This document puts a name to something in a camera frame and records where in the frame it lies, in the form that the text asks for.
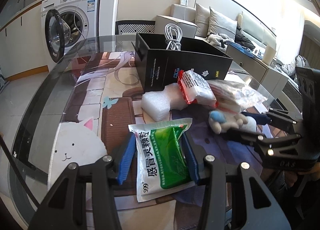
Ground adidas bag of laces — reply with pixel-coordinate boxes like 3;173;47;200
207;80;267;113

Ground beige side cabinet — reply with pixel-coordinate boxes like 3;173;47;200
226;45;288;99

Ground white washing machine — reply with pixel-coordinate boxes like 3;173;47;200
40;0;99;70

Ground white plush toy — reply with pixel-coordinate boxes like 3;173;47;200
208;110;257;134

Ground red white tissue pack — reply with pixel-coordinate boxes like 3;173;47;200
177;70;218;108

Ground grey cushion left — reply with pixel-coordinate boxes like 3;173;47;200
195;3;210;38

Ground white cup on cabinet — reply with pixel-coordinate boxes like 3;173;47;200
263;45;276;65

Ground white usb cable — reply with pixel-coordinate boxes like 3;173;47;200
163;23;183;52

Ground grey cushion right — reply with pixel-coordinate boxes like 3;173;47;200
207;7;238;39

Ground silver green medicine pouch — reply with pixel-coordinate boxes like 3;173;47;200
128;118;195;203

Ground white foam block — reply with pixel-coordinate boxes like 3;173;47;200
141;83;188;122

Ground black patterned chair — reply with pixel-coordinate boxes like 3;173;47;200
115;20;156;35

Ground person's right hand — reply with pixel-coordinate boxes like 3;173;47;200
265;171;313;197

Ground grey cushion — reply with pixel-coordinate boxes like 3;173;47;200
195;3;210;38
207;7;238;39

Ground black storage box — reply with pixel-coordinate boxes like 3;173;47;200
135;33;233;92

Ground beige sofa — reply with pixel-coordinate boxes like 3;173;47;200
154;3;277;51

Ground anime printed table mat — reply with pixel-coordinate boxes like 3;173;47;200
47;50;276;230

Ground grey clothes on sofa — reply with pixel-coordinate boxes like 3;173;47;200
206;33;234;49

